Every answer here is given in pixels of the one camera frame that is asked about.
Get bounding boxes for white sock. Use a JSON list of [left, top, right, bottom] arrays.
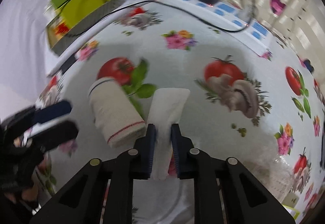
[[147, 88, 190, 180]]

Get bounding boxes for clear bag of beige cloth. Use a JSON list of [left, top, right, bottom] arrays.
[[243, 156, 294, 202]]

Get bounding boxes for lime green shallow box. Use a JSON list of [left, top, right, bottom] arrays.
[[283, 204, 300, 220]]

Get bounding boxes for chevron pattern tray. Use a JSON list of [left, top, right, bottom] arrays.
[[46, 0, 125, 56]]

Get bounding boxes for vegetable print tablecloth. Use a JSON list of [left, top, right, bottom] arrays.
[[36, 1, 324, 223]]

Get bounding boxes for yellow green tissue box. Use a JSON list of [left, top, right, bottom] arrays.
[[47, 0, 113, 48]]

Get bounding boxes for white power strip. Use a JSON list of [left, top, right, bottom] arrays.
[[162, 0, 273, 56]]

